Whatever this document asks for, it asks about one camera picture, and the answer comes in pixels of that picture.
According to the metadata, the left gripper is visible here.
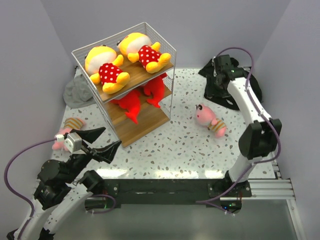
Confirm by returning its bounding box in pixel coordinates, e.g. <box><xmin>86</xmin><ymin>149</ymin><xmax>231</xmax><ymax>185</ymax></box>
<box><xmin>63</xmin><ymin>126</ymin><xmax>122</xmax><ymax>183</ymax></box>

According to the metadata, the pink plush striped hat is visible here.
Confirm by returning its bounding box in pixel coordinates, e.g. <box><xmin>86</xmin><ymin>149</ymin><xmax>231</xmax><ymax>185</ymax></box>
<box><xmin>52</xmin><ymin>117</ymin><xmax>86</xmax><ymax>152</ymax></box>
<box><xmin>195</xmin><ymin>103</ymin><xmax>227</xmax><ymax>138</ymax></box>

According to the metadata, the red shark plush front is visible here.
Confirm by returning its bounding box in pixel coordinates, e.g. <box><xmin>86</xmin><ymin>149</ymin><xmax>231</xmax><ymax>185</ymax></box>
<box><xmin>111</xmin><ymin>89</ymin><xmax>141</xmax><ymax>124</ymax></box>

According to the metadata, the red shark plush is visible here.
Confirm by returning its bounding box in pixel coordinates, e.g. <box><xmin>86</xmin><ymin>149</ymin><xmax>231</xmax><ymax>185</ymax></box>
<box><xmin>142</xmin><ymin>73</ymin><xmax>167</xmax><ymax>108</ymax></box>
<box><xmin>111</xmin><ymin>89</ymin><xmax>141</xmax><ymax>124</ymax></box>

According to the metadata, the red shark plush back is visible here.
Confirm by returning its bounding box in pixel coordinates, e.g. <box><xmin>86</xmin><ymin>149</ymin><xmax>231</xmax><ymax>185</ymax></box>
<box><xmin>142</xmin><ymin>73</ymin><xmax>167</xmax><ymax>108</ymax></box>

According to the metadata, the yellow plush red dotted dress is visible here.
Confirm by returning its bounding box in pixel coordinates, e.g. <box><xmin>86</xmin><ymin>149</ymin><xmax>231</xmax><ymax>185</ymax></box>
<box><xmin>84</xmin><ymin>45</ymin><xmax>130</xmax><ymax>95</ymax></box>

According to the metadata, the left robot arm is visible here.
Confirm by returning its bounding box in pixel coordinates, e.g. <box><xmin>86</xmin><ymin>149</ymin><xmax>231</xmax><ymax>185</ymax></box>
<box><xmin>3</xmin><ymin>127</ymin><xmax>122</xmax><ymax>240</ymax></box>

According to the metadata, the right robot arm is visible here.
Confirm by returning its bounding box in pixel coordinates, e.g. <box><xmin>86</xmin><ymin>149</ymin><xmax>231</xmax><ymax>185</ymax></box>
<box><xmin>212</xmin><ymin>54</ymin><xmax>282</xmax><ymax>198</ymax></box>

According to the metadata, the black jacket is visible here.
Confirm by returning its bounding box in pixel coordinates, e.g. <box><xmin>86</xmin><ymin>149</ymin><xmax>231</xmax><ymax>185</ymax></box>
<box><xmin>198</xmin><ymin>57</ymin><xmax>263</xmax><ymax>111</ymax></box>

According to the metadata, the grey cloth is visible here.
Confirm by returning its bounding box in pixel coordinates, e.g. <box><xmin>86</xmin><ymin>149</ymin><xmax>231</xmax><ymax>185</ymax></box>
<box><xmin>63</xmin><ymin>74</ymin><xmax>95</xmax><ymax>109</ymax></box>

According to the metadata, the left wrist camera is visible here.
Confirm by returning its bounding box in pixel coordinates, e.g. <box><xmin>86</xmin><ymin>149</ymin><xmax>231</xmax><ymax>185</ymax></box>
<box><xmin>55</xmin><ymin>132</ymin><xmax>82</xmax><ymax>153</ymax></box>

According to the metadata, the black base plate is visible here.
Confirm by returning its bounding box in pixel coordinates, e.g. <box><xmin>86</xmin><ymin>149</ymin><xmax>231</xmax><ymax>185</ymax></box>
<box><xmin>83</xmin><ymin>178</ymin><xmax>253</xmax><ymax>210</ymax></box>

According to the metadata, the white wire wooden shelf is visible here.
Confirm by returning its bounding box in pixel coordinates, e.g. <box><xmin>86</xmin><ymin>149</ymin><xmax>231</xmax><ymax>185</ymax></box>
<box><xmin>72</xmin><ymin>22</ymin><xmax>177</xmax><ymax>147</ymax></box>

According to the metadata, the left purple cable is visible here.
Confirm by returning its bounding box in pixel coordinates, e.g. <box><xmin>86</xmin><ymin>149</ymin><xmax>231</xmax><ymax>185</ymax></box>
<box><xmin>4</xmin><ymin>138</ymin><xmax>58</xmax><ymax>238</ymax></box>

